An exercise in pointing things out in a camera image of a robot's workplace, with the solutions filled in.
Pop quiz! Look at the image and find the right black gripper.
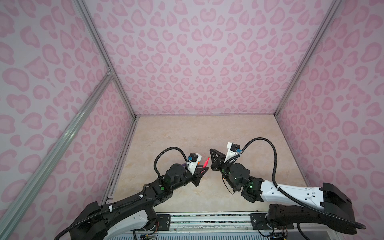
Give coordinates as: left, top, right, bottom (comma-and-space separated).
208, 149, 240, 191

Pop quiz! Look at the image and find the pink marker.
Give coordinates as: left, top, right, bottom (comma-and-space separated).
203, 157, 210, 168

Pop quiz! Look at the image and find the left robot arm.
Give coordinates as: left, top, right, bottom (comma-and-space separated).
55, 164, 208, 240

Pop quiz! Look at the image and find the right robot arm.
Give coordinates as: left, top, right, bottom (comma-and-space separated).
210, 149, 358, 235

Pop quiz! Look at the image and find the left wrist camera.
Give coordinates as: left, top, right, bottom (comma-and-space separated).
187, 153, 202, 175

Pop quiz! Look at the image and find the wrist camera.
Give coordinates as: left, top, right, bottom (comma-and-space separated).
187, 153, 202, 175
225, 142, 242, 163

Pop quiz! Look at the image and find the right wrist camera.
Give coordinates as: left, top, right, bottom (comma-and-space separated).
225, 142, 242, 163

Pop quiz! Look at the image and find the left black corrugated cable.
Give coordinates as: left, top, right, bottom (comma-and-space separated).
153, 146, 189, 179

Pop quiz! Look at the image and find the black corrugated cable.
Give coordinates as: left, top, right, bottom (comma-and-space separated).
153, 146, 189, 179
236, 137, 367, 231

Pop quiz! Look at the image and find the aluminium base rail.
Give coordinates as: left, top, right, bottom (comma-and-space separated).
80, 211, 346, 240

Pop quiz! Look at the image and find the right black corrugated cable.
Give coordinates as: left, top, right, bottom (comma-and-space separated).
236, 137, 367, 231

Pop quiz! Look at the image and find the left corner aluminium post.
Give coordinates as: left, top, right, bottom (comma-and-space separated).
73, 0, 137, 120

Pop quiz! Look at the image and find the corner aluminium post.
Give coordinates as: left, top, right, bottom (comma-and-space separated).
73, 0, 137, 120
274, 0, 343, 119

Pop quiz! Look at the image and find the right corner aluminium post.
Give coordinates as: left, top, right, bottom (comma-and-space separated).
274, 0, 343, 119

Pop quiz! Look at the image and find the diagonal aluminium frame bar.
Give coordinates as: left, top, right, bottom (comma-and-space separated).
1, 73, 115, 240

